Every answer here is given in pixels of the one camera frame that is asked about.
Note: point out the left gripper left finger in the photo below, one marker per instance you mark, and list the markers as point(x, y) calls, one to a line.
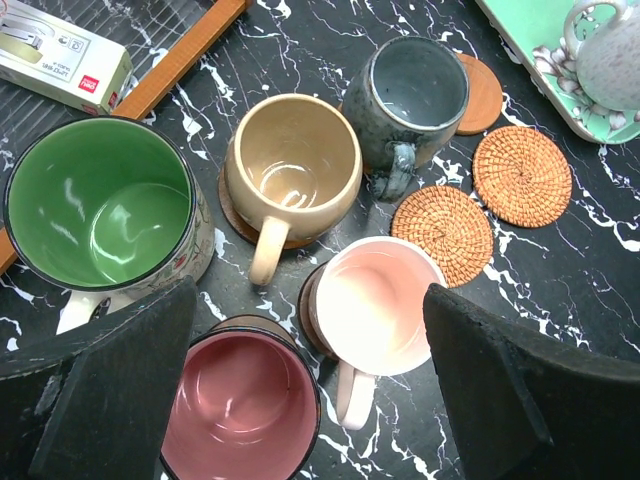
point(94, 402)

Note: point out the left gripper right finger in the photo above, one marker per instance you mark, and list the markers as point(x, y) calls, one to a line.
point(522, 405)

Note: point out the pink halloween mug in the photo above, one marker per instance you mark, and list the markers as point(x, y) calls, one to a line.
point(247, 406)

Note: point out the pale pink mug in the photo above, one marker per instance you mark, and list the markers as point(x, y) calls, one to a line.
point(366, 306)

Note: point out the green inside mug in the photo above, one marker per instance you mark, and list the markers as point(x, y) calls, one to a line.
point(109, 209)

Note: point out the woven rattan coaster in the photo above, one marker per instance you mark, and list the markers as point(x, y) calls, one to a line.
point(450, 227)
point(522, 176)

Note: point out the brown ringed wooden saucer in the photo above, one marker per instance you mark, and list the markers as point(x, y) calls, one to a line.
point(240, 226)

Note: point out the light wood coaster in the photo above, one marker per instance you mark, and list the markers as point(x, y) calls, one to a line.
point(485, 97)

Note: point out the brown stoneware mug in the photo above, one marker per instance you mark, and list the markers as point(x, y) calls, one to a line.
point(293, 169)

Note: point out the grey mug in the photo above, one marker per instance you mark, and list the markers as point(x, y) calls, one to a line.
point(404, 105)

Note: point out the white cream mug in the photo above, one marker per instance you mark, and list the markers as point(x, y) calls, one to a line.
point(607, 62)

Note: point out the orange wooden shelf rack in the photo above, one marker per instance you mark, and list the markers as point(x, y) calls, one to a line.
point(139, 100)

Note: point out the green floral tray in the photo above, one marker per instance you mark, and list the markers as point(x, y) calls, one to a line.
point(534, 32)

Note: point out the white green small box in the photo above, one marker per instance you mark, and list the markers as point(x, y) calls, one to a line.
point(62, 61)

